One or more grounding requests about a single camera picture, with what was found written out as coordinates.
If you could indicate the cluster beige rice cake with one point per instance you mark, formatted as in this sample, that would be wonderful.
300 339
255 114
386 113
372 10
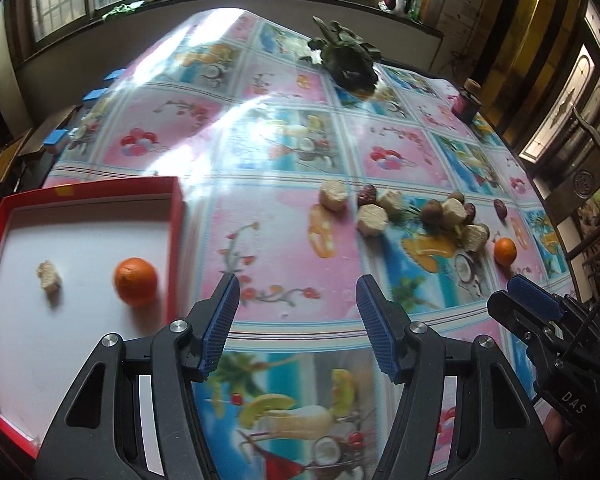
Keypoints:
453 213

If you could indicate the hexagonal beige rice cake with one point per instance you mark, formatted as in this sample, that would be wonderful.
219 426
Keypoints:
372 220

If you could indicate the red white helmet on sill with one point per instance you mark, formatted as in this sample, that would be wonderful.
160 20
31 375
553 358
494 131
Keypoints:
395 7

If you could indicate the large orange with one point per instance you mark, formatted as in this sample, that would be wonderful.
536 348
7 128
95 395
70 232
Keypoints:
136 282

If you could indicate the dark jar with cork lid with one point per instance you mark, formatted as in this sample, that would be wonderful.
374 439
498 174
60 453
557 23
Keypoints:
467 103

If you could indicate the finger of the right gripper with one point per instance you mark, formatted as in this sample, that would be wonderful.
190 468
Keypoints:
532 297
522 319

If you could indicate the brown longan fruit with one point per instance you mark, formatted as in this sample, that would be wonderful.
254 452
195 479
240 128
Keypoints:
431 213

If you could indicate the wooden chair left side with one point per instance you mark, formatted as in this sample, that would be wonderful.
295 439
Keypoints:
28 148

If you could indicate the blue box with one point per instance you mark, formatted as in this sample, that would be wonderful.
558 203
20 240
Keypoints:
115 74
57 141
93 96

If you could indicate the red tray white inside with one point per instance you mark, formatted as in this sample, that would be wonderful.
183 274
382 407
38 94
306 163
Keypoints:
85 230

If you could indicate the wooden chair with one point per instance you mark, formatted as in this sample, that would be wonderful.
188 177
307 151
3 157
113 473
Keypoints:
579 185
28 148

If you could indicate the small orange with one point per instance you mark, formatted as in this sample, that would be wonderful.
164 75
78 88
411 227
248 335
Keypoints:
504 252

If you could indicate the colourful plastic tablecloth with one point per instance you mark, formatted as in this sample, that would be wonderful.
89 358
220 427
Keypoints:
230 104

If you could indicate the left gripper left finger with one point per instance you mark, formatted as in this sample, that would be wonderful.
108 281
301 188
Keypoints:
130 412

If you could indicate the green item on sill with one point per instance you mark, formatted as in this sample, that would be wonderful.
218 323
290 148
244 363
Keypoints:
122 9

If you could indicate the green bottle on sill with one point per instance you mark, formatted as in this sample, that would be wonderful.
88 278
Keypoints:
415 10

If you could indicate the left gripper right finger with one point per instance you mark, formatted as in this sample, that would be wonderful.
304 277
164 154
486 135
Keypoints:
496 432

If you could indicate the isolated red date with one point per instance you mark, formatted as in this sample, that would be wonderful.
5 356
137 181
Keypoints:
500 209

